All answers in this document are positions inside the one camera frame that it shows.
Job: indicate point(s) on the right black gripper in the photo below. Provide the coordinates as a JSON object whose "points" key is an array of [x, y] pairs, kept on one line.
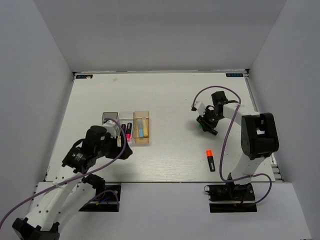
{"points": [[207, 126]]}

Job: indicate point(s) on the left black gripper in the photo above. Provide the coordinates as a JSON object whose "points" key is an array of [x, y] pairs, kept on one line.
{"points": [[116, 149]]}

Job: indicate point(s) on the yellow highlighter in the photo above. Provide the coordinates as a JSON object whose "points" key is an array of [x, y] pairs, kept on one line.
{"points": [[120, 137]]}

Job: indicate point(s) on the orange highlighter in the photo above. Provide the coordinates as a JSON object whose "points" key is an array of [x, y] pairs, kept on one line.
{"points": [[210, 160]]}

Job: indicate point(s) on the pink highlighter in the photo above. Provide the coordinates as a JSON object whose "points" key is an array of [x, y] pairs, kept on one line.
{"points": [[128, 130]]}

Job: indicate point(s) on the light blue marker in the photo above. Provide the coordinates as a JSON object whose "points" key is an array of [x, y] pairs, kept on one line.
{"points": [[140, 128]]}

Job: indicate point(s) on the cream highlighter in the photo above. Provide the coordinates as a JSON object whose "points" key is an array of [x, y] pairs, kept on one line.
{"points": [[145, 128]]}

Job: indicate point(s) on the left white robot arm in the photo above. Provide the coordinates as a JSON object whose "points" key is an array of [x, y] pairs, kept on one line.
{"points": [[74, 186]]}

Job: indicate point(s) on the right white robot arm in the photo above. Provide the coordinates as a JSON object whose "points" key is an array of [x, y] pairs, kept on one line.
{"points": [[258, 135]]}

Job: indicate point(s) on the dark grey plastic container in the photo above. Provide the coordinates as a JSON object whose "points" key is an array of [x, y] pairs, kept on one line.
{"points": [[110, 115]]}

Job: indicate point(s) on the clear plastic container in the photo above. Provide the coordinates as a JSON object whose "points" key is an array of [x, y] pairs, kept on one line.
{"points": [[125, 118]]}

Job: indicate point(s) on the tan plastic container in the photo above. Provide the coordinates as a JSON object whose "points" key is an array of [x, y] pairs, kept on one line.
{"points": [[140, 115]]}

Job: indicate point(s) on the right blue corner label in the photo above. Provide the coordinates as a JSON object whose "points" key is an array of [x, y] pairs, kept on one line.
{"points": [[234, 75]]}

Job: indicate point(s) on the blue corner label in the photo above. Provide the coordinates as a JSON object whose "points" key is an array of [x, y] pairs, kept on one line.
{"points": [[84, 76], [234, 75]]}

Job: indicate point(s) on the left blue corner label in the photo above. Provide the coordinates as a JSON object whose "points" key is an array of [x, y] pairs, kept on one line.
{"points": [[84, 76]]}

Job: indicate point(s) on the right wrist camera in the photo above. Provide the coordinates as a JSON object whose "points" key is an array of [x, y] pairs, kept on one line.
{"points": [[200, 107]]}

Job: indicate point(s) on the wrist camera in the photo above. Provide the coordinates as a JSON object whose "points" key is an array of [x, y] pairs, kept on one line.
{"points": [[200, 107], [112, 128]]}

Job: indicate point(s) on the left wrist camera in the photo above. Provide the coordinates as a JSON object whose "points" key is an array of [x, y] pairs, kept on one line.
{"points": [[112, 128]]}

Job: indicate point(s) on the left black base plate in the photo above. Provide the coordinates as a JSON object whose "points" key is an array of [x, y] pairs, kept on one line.
{"points": [[109, 202]]}

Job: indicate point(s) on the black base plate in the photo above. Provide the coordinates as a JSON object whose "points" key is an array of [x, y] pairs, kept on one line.
{"points": [[231, 198], [109, 202]]}

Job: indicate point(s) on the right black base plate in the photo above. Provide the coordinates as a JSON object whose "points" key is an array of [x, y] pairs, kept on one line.
{"points": [[231, 198]]}

